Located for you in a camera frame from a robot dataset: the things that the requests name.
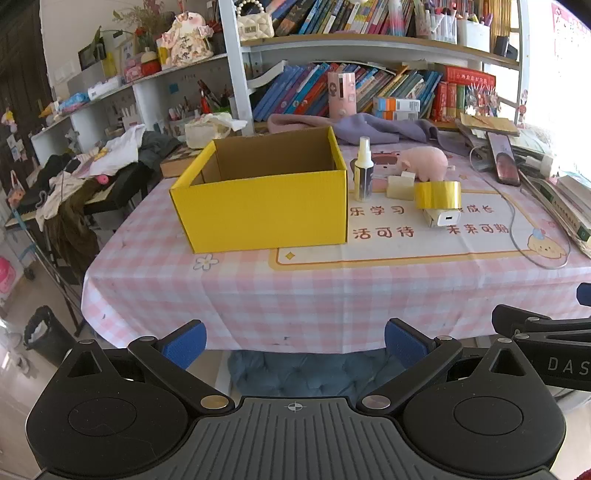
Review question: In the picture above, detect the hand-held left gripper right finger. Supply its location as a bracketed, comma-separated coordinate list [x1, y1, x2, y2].
[361, 318, 536, 414]

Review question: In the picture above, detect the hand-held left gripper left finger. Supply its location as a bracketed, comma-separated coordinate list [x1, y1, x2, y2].
[59, 320, 235, 416]

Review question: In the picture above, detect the white charger block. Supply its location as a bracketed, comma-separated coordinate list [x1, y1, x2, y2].
[424, 208, 458, 228]

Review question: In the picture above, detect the gold tape roll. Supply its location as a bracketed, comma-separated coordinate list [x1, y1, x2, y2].
[414, 181, 462, 210]

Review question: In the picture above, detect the yellow cardboard box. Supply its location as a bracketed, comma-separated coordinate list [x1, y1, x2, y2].
[169, 126, 348, 254]

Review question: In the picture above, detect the cream carton-shaped block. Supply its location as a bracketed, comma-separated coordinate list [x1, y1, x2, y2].
[387, 172, 415, 200]

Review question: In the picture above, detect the white spray bottle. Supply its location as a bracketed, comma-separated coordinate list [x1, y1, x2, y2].
[352, 137, 376, 202]

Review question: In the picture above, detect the pink pig plush toy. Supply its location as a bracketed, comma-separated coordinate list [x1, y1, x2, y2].
[398, 147, 455, 182]

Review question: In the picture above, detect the stack of books and papers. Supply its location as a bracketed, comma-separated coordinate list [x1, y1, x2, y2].
[517, 134, 591, 259]

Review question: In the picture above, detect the cartoon printed desk mat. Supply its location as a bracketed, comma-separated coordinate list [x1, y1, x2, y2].
[276, 138, 583, 271]

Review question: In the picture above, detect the blue tufted seat cushion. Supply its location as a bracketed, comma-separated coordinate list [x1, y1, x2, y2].
[228, 350, 404, 398]

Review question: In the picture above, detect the black trash bin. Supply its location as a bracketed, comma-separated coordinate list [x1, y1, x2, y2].
[23, 305, 78, 367]

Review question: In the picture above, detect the black smartphone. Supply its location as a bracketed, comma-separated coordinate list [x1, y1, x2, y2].
[488, 133, 522, 186]

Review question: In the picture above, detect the olive garment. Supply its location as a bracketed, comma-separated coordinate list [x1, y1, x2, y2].
[44, 178, 100, 284]

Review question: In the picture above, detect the chessboard box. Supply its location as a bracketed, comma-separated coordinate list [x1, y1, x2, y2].
[159, 144, 206, 179]

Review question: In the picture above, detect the pink plastic object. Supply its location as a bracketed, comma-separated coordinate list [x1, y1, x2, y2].
[0, 256, 17, 296]

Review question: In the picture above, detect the cream garment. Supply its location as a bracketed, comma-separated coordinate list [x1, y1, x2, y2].
[34, 173, 88, 232]

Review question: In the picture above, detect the brown paper envelope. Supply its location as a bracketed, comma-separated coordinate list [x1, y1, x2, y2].
[457, 113, 522, 136]

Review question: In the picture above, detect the dark grey garment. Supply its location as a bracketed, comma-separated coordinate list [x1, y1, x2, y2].
[139, 130, 183, 169]

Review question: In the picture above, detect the white t-shirt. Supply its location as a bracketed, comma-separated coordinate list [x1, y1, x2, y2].
[74, 124, 147, 178]

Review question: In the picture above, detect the tissue box with plastic bag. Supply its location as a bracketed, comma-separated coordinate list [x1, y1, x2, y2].
[184, 113, 247, 149]

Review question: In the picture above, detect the purple cloth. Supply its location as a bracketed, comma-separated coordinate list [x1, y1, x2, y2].
[332, 113, 481, 158]

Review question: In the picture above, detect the black garment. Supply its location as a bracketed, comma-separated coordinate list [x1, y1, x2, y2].
[28, 154, 84, 190]

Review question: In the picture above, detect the red boxed book set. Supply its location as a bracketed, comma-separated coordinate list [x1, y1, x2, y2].
[434, 65, 497, 121]

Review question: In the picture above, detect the cluster of pens in cups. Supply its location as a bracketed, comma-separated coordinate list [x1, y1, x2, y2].
[166, 79, 232, 136]

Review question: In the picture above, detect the mauve knitted cloth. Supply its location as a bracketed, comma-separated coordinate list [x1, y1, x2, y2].
[268, 113, 340, 136]

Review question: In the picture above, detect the pink cylindrical holder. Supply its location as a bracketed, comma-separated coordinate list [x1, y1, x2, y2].
[327, 71, 357, 117]

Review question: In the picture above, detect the blue wipes packet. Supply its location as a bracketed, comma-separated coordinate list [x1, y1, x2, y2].
[58, 92, 90, 114]

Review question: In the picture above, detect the white flat box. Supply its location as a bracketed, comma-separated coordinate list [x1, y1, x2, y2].
[88, 76, 123, 100]

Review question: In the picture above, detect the row of leaning books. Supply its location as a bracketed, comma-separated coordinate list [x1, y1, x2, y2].
[252, 62, 444, 121]

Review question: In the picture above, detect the red white figurine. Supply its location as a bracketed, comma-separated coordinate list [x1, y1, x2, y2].
[140, 47, 162, 77]

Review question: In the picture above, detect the white bookshelf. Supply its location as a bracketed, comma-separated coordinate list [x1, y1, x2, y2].
[30, 0, 529, 167]

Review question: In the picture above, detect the white storage box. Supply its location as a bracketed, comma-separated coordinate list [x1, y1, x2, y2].
[457, 18, 491, 52]

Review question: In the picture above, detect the floral pig doll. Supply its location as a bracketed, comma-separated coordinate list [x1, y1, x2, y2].
[157, 11, 215, 69]

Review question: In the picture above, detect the clear pen holder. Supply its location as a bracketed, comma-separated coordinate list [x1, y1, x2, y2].
[416, 7, 458, 44]

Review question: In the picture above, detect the pink blue gradient bottle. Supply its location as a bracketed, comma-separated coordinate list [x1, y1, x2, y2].
[388, 0, 414, 37]

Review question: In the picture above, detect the white quilted handbag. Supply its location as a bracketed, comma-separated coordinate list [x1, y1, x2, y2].
[236, 0, 274, 37]

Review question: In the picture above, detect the dried flower bunch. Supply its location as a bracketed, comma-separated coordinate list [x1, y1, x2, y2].
[113, 0, 178, 38]

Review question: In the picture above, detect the row of shelf books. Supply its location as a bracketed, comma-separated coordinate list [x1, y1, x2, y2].
[270, 0, 416, 37]

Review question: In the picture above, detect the black picture frame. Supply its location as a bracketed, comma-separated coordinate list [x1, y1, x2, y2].
[78, 39, 109, 71]

